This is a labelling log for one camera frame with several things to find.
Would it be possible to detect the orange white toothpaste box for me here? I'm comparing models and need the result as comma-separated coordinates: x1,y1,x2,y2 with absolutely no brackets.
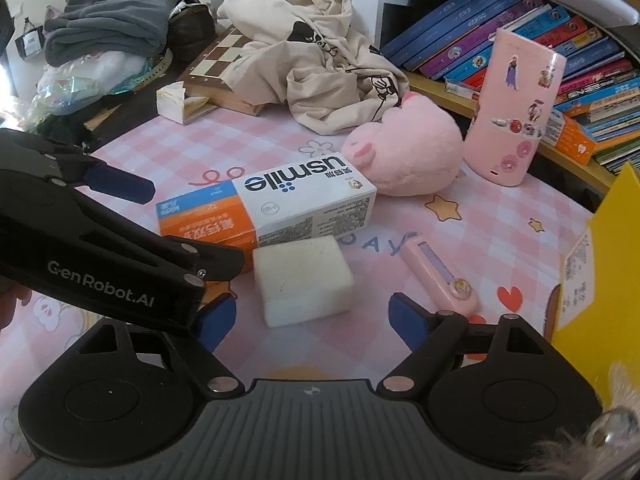
155,152,378,251

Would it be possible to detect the orange white card box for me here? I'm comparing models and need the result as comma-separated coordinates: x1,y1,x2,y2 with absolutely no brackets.
545,107,598,166

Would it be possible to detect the wooden chessboard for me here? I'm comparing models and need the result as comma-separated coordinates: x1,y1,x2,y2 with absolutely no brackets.
176,25,281,117

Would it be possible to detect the dark brown bag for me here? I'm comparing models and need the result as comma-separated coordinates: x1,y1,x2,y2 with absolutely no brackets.
167,0,218,63

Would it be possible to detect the yellow cardboard box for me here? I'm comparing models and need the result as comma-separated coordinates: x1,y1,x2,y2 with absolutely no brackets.
544,162,640,401

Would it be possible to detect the fluffy charm with bell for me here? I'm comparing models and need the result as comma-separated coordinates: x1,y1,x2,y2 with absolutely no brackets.
537,362,640,478

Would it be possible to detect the pink stickered cylinder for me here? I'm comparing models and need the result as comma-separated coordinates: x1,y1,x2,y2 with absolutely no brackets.
462,27,568,188

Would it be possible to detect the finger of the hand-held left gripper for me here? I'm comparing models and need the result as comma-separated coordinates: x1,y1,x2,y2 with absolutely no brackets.
75,192,247,286
0,127,157,205

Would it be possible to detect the grey folded cloth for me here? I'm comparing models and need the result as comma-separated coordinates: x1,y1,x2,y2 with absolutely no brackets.
44,0,173,67

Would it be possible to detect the pink plush toy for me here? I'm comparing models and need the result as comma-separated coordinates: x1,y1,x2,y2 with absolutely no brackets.
341,91,465,197

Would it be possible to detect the pink utility knife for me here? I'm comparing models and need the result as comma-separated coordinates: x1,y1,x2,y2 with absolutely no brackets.
400,240,480,317

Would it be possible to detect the crumpled clear plastic bag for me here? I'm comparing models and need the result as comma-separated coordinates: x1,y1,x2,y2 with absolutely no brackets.
30,52,173,126

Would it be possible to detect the white sponge block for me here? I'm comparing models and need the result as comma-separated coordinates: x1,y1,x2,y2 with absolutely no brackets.
251,236,357,329

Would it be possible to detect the white wooden bookshelf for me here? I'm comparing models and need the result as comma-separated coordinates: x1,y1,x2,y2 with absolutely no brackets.
135,0,640,211

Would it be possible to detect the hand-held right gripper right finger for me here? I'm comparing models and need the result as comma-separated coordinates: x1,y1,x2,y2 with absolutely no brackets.
382,291,566,396

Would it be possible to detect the person's left hand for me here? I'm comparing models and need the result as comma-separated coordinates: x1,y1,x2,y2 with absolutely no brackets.
0,280,35,335

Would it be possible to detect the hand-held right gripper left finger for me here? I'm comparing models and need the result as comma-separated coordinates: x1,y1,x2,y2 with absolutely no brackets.
75,294,242,400

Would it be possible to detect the row of colourful books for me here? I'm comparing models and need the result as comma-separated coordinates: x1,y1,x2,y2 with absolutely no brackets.
380,0,640,176

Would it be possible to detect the small white paper box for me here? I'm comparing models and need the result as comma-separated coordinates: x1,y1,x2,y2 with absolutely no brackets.
156,81,217,126

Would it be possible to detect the pink checked table mat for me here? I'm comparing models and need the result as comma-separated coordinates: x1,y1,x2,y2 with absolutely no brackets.
0,100,608,461

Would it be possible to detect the beige crumpled cloth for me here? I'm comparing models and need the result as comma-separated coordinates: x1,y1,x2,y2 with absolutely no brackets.
216,0,412,136

